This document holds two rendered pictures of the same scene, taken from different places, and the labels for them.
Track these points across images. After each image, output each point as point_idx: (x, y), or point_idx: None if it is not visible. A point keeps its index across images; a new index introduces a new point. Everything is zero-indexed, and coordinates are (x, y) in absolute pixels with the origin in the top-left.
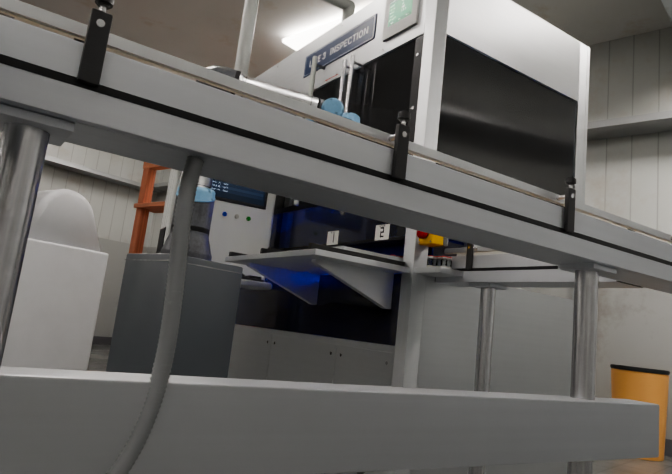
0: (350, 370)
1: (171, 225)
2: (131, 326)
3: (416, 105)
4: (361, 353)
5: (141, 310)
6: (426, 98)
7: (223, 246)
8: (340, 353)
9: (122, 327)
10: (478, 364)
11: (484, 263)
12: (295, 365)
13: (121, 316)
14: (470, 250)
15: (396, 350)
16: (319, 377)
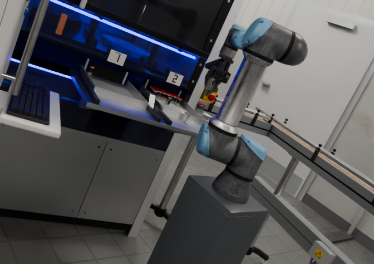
0: (119, 160)
1: (246, 179)
2: (224, 258)
3: (231, 1)
4: (134, 151)
5: (235, 247)
6: (241, 4)
7: (11, 50)
8: (111, 148)
9: (215, 260)
10: (190, 152)
11: (217, 111)
12: (43, 148)
13: (215, 254)
14: (214, 102)
15: (166, 154)
16: (80, 161)
